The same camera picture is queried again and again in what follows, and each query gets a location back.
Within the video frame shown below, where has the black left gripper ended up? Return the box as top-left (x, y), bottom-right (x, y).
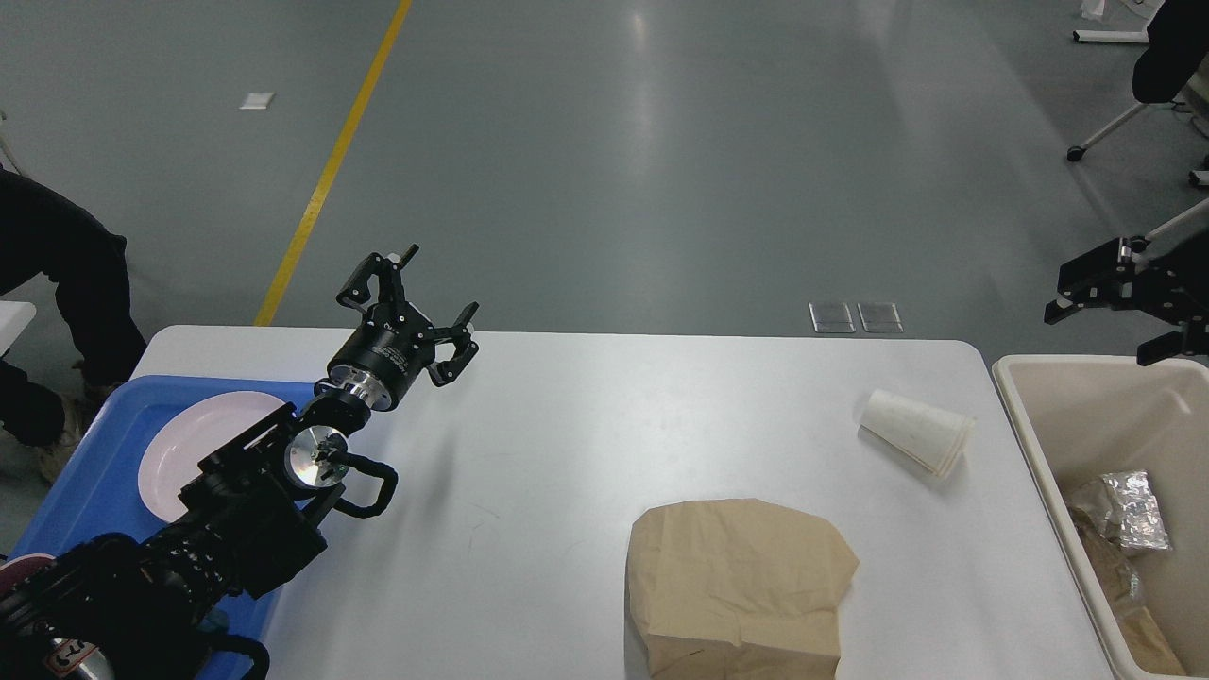
top-left (316, 244), bottom-right (480, 413)

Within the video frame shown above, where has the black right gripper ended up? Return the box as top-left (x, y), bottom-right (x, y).
top-left (1045, 229), bottom-right (1208, 365)

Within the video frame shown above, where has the foil ball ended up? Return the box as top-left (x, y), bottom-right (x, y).
top-left (1066, 469), bottom-right (1173, 553)

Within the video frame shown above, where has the white tissue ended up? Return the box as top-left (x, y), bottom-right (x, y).
top-left (860, 390), bottom-right (977, 479)

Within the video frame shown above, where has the pink plastic plate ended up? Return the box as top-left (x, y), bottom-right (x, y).
top-left (137, 391), bottom-right (284, 521)

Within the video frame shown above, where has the brown paper bag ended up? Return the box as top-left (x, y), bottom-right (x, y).
top-left (626, 499), bottom-right (860, 679)

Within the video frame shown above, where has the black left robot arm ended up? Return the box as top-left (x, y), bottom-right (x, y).
top-left (2, 244), bottom-right (478, 679)

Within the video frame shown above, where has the beige plastic bin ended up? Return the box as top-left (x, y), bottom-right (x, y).
top-left (993, 355), bottom-right (1208, 679)

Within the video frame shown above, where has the clear floor plate right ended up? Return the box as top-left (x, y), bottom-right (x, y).
top-left (858, 302), bottom-right (904, 334)

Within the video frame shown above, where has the clear floor plate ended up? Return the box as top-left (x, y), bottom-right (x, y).
top-left (858, 302), bottom-right (904, 334)
top-left (809, 302), bottom-right (856, 334)

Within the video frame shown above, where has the clear floor plate left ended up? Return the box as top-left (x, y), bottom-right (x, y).
top-left (809, 302), bottom-right (856, 334)

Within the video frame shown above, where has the brown paper in bin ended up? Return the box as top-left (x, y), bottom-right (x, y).
top-left (1110, 599), bottom-right (1187, 676)

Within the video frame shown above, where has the blue plastic tray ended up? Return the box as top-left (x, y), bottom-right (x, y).
top-left (0, 374), bottom-right (322, 680)

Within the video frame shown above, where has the person in black trousers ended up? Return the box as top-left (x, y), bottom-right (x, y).
top-left (1, 169), bottom-right (147, 484)

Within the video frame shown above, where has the pink mug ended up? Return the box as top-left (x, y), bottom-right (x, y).
top-left (0, 552), bottom-right (56, 597)

